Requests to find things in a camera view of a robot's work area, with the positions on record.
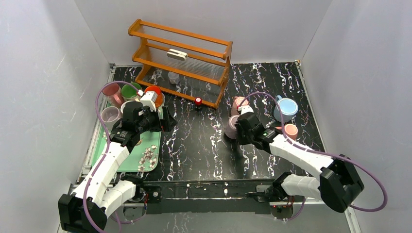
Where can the pink ghost pattern mug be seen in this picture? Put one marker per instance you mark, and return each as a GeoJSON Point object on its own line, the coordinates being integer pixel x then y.
{"type": "Point", "coordinates": [113, 95]}

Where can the green floral tray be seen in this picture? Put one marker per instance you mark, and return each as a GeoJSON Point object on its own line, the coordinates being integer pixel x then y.
{"type": "Point", "coordinates": [148, 151]}

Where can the orange wooden rack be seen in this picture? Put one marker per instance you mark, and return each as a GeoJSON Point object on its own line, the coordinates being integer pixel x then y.
{"type": "Point", "coordinates": [208, 57]}

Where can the mauve mug white logo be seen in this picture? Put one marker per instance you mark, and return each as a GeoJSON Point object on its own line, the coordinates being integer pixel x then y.
{"type": "Point", "coordinates": [110, 115]}

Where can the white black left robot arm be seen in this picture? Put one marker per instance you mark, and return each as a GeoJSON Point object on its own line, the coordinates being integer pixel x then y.
{"type": "Point", "coordinates": [88, 207]}

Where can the orange mug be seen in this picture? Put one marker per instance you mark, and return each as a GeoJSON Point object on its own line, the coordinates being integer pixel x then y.
{"type": "Point", "coordinates": [160, 99]}

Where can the pale pink faceted mug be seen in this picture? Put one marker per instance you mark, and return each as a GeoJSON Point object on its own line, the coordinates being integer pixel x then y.
{"type": "Point", "coordinates": [239, 104]}

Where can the light blue mug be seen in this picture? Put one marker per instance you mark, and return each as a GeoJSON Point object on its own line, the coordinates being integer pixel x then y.
{"type": "Point", "coordinates": [288, 109]}

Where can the white clip on rack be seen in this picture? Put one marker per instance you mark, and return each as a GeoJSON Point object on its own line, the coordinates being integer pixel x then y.
{"type": "Point", "coordinates": [176, 54]}

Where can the green mug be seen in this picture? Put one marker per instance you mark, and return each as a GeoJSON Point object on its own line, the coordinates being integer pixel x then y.
{"type": "Point", "coordinates": [129, 93]}

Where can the black table front rail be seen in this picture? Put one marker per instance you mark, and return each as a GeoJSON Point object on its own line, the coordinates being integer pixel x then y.
{"type": "Point", "coordinates": [219, 196]}

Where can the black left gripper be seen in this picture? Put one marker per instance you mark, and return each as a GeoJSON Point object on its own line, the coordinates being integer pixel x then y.
{"type": "Point", "coordinates": [166, 119]}

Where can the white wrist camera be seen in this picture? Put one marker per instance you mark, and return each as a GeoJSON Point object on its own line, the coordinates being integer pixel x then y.
{"type": "Point", "coordinates": [148, 99]}
{"type": "Point", "coordinates": [245, 109]}

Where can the red black button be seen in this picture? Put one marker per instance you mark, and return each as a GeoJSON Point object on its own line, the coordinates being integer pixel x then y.
{"type": "Point", "coordinates": [198, 104]}

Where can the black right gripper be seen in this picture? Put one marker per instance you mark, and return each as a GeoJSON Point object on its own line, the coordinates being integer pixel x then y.
{"type": "Point", "coordinates": [241, 125]}

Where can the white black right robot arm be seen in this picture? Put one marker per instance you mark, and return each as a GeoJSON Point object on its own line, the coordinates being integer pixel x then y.
{"type": "Point", "coordinates": [334, 181]}

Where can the small pink cup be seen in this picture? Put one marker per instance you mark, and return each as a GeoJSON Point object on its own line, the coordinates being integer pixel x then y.
{"type": "Point", "coordinates": [290, 130]}

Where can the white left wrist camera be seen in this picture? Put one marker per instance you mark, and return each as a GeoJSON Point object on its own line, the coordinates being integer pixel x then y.
{"type": "Point", "coordinates": [148, 99]}

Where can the clear glass cup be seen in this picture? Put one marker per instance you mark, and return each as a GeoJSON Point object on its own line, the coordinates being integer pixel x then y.
{"type": "Point", "coordinates": [174, 78]}

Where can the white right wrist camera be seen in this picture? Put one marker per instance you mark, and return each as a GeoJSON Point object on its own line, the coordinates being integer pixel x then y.
{"type": "Point", "coordinates": [245, 109]}

